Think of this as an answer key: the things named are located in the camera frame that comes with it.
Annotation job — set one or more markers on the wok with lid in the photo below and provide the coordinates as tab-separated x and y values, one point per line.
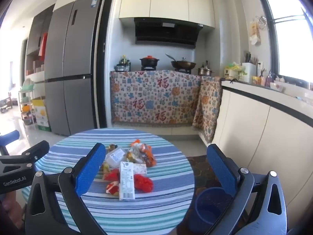
182	64

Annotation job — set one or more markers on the grey refrigerator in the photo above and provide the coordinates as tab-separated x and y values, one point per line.
71	66

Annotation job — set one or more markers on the blue trash bin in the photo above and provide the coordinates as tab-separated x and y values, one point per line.
210	205

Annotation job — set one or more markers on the small red wrapper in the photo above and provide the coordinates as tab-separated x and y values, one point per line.
112	175

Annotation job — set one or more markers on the black range hood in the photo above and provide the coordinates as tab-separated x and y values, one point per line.
166	33

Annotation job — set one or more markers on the hanging paper bag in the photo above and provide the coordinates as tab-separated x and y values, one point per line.
254	33

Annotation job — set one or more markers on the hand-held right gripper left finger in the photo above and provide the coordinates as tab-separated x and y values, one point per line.
90	169

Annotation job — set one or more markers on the yellow green plastic bags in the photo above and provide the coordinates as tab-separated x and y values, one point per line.
232	71

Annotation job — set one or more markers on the steel pot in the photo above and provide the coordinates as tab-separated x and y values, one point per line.
205	71

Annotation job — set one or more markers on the brown shelf cabinet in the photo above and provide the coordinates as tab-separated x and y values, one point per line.
36	41

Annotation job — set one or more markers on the clear plastic bag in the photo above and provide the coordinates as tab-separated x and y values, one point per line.
115	158

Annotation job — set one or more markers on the striped tablecloth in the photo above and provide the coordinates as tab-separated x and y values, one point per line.
151	200

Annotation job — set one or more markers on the storage rack with bowls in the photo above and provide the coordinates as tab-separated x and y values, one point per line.
25	98

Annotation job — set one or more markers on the orange jar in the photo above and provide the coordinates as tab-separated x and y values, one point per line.
256	80

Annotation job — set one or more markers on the gold and black foil bag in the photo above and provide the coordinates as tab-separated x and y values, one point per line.
112	146

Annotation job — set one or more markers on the orange and white snack bag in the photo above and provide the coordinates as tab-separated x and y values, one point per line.
143	153

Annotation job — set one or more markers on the floral tissue box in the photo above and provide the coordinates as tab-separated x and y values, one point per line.
139	169

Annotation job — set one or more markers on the red and white wrapper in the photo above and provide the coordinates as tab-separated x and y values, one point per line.
113	188

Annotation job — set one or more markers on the large floral cloth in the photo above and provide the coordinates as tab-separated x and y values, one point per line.
156	98

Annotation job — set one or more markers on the black gas stove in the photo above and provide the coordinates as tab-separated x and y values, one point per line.
149	68

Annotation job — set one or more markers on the window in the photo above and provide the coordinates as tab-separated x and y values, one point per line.
288	29

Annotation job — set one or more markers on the white kitchen counter cabinet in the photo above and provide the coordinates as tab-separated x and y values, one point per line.
256	127

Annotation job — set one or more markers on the red hanging cloth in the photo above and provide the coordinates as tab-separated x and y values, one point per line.
43	45

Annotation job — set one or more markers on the white milk carton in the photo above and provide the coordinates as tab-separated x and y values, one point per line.
127	181

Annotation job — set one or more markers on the yellow and white cardboard box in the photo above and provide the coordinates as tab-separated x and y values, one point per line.
40	112

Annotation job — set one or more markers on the small floral cloth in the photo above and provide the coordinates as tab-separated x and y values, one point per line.
207	105

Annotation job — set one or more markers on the black pot with orange lid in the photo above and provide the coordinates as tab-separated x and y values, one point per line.
149	61

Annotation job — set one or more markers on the red foil snack bag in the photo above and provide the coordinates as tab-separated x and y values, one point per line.
143	182

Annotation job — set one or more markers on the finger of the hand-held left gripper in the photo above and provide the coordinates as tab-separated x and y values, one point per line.
38	149
11	137

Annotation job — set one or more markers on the cream upper cabinets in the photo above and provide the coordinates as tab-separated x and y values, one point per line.
166	0

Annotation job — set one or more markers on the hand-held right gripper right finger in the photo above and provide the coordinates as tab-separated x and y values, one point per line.
220	169

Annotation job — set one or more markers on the yellow snack packet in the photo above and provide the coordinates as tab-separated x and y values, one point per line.
105	167

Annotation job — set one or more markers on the white knife block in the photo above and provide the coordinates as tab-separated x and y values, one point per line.
249	71

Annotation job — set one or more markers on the pink bottle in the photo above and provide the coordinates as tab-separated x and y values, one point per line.
269	78

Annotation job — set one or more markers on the small wooden furniture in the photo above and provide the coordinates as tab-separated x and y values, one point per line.
6	104

